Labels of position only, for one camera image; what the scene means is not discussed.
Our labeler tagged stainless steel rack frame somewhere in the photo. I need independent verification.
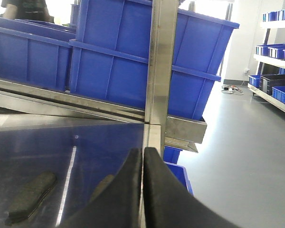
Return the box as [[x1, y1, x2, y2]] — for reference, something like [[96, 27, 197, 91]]
[[0, 0, 207, 153]]

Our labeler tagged blue bin under table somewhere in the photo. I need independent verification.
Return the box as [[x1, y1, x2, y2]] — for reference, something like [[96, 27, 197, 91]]
[[163, 146, 193, 195]]

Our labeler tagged black plastic bin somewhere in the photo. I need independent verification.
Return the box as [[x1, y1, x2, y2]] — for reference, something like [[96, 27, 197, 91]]
[[259, 75, 285, 95]]

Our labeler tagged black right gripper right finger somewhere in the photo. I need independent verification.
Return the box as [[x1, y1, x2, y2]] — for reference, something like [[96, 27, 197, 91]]
[[143, 147, 236, 228]]

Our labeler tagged white storage shelf rack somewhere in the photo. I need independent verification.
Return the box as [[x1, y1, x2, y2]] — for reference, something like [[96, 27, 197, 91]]
[[247, 9, 285, 113]]

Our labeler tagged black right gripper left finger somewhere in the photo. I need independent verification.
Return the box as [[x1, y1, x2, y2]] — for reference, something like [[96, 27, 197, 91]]
[[59, 148, 142, 228]]

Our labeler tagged dark grey brake pad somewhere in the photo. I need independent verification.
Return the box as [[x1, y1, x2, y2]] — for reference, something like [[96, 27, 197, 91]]
[[89, 174, 114, 202], [5, 171, 57, 226]]

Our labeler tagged large blue plastic crate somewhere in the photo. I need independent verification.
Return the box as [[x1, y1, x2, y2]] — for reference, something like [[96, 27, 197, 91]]
[[69, 0, 239, 120]]

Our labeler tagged blue plastic crate left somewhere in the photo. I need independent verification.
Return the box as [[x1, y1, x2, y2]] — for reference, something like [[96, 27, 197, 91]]
[[0, 17, 75, 91]]

